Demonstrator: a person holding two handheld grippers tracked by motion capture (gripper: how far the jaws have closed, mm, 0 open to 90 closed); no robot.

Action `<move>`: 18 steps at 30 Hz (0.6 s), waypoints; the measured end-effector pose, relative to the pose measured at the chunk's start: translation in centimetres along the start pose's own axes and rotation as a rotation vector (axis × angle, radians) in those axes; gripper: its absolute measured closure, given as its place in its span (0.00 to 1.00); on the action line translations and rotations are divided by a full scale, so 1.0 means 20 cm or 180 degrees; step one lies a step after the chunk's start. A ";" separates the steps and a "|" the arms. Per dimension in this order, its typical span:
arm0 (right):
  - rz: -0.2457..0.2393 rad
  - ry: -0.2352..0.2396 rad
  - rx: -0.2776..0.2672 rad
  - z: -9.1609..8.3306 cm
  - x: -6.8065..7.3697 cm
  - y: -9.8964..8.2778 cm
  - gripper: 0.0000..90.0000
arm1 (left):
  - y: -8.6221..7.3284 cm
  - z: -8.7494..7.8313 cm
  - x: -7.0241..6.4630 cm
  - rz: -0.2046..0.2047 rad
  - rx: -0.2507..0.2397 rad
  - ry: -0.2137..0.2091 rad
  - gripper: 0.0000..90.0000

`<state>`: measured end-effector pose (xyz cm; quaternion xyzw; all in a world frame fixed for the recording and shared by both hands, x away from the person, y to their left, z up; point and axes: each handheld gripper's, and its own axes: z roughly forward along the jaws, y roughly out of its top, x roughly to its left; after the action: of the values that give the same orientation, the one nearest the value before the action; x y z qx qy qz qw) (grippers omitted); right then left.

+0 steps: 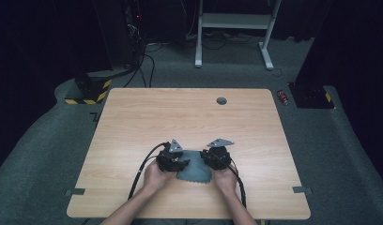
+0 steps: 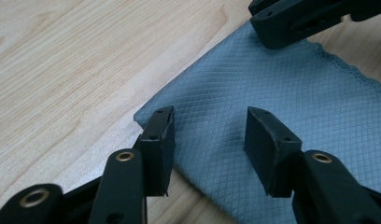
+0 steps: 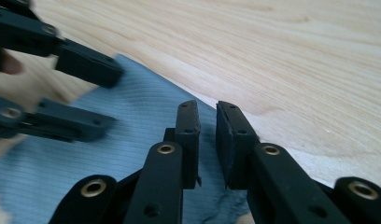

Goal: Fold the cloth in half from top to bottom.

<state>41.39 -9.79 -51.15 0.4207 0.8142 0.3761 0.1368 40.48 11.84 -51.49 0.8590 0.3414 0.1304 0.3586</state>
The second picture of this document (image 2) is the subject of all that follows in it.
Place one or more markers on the grey-blue cloth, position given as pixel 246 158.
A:
pixel 272 93

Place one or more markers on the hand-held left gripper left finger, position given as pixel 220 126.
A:
pixel 157 155

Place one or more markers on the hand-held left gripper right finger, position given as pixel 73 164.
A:
pixel 268 155

